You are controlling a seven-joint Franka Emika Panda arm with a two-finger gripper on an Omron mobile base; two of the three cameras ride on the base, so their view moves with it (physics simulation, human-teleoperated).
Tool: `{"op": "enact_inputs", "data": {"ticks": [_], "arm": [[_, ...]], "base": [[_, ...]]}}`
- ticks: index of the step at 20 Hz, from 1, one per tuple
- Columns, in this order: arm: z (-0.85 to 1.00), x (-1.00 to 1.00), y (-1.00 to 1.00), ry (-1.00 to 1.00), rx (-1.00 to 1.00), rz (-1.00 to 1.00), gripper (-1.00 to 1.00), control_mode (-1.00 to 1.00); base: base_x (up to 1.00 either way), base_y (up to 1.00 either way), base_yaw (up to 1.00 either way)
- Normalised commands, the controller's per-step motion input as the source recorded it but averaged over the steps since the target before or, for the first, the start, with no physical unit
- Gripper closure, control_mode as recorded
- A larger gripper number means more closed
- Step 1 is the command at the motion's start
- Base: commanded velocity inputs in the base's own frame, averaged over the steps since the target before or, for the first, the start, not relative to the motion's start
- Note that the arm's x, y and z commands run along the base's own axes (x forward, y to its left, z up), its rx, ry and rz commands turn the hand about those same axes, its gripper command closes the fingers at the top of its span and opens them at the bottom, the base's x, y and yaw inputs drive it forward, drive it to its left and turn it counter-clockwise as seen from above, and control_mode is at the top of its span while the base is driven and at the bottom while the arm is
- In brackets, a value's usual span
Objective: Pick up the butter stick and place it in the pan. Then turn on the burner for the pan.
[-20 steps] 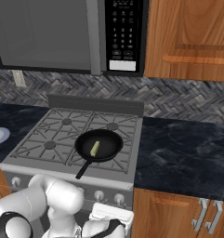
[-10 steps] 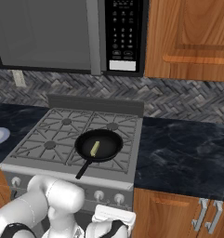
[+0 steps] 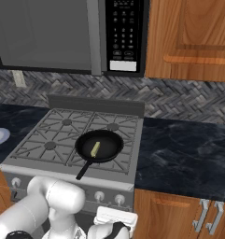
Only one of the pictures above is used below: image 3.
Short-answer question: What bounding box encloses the grey steel gas stove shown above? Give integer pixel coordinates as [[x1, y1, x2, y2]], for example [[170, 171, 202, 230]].
[[0, 93, 146, 239]]

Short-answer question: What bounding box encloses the yellow butter stick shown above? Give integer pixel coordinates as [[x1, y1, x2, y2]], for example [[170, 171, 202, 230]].
[[90, 141, 102, 158]]

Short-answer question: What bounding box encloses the wooden wall cupboard door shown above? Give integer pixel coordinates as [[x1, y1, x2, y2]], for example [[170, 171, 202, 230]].
[[144, 0, 225, 84]]

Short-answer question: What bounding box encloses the white stove knob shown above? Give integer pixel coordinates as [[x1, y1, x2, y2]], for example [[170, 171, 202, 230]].
[[10, 176, 22, 189], [93, 190, 105, 203], [114, 193, 126, 205]]

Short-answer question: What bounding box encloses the grey microwave door handle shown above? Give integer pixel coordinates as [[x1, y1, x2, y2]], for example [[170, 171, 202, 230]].
[[86, 0, 104, 77]]

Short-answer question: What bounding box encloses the grey metal cupboard handle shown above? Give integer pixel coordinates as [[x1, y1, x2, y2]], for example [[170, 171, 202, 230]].
[[205, 201, 225, 236], [192, 199, 211, 234]]

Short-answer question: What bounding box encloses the white wall socket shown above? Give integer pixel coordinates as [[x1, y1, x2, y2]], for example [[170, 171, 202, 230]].
[[11, 69, 27, 89]]

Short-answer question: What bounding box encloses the black frying pan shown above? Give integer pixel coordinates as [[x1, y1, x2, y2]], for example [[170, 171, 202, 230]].
[[74, 129, 125, 181]]

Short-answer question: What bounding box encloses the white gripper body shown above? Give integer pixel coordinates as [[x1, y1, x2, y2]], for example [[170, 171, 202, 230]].
[[93, 205, 139, 232]]

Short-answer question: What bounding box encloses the grey steel microwave oven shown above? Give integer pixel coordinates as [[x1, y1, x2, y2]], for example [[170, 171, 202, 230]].
[[0, 0, 150, 78]]

